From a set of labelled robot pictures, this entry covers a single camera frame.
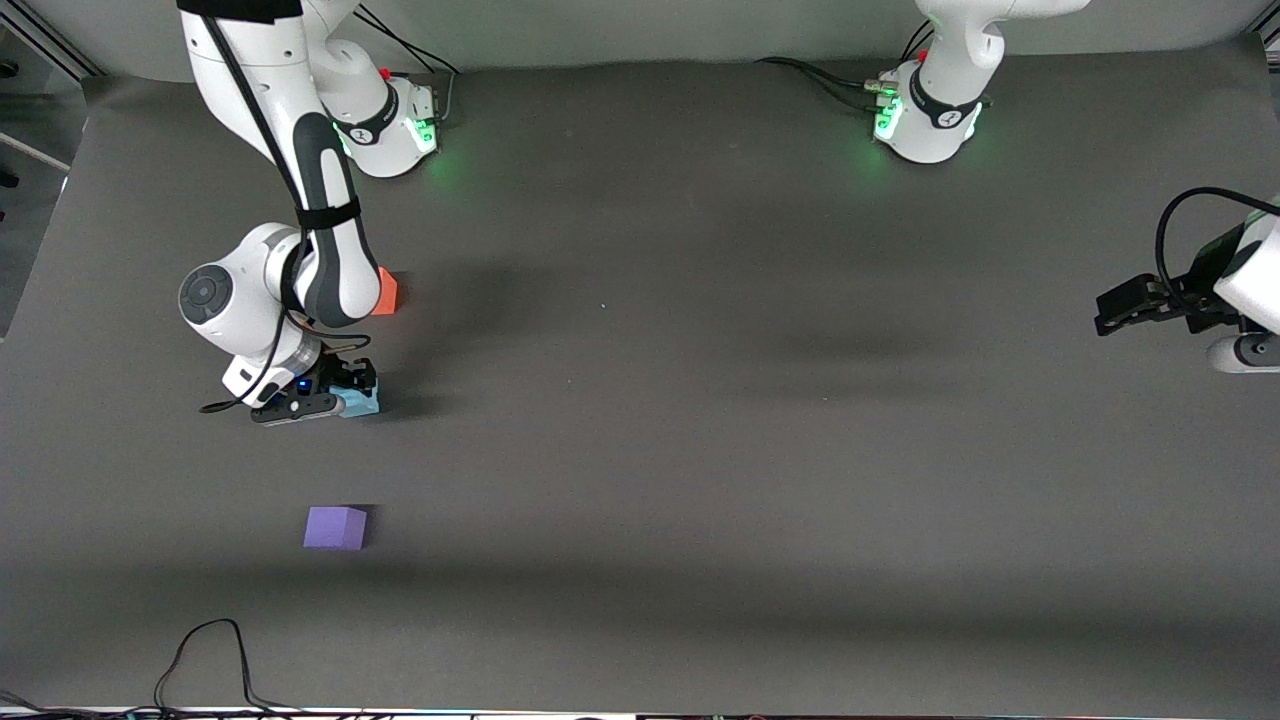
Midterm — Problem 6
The white rod beside table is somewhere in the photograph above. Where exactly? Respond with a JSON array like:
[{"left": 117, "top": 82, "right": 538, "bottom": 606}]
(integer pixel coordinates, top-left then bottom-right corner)
[{"left": 0, "top": 131, "right": 74, "bottom": 173}]

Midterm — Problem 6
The thin black looped cable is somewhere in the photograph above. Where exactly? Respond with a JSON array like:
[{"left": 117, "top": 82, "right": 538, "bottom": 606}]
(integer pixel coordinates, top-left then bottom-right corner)
[{"left": 153, "top": 618, "right": 306, "bottom": 714}]

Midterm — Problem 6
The black right base cable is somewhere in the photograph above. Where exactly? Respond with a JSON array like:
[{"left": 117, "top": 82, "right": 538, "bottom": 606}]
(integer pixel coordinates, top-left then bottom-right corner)
[{"left": 353, "top": 4, "right": 463, "bottom": 123}]

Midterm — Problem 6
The purple foam block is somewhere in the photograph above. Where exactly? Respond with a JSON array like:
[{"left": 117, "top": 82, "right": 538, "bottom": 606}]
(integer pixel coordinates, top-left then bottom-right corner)
[{"left": 303, "top": 506, "right": 369, "bottom": 552}]

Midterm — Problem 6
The aluminium frame rail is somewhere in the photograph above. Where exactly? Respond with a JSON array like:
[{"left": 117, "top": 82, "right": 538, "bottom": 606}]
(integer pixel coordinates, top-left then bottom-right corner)
[{"left": 0, "top": 0, "right": 103, "bottom": 83}]

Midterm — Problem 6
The black base cable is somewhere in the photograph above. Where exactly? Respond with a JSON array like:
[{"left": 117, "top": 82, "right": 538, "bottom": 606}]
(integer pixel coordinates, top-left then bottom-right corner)
[
  {"left": 754, "top": 57, "right": 886, "bottom": 91},
  {"left": 795, "top": 62, "right": 886, "bottom": 113},
  {"left": 353, "top": 4, "right": 463, "bottom": 123}
]

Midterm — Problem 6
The black left base cable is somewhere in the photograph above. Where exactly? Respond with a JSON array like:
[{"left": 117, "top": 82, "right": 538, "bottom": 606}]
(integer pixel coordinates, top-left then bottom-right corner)
[
  {"left": 795, "top": 62, "right": 886, "bottom": 113},
  {"left": 754, "top": 57, "right": 886, "bottom": 91}
]

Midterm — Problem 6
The dark grey table cover sheet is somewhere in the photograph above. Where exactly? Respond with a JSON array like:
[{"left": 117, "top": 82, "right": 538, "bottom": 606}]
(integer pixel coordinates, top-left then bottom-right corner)
[{"left": 0, "top": 35, "right": 1280, "bottom": 713}]

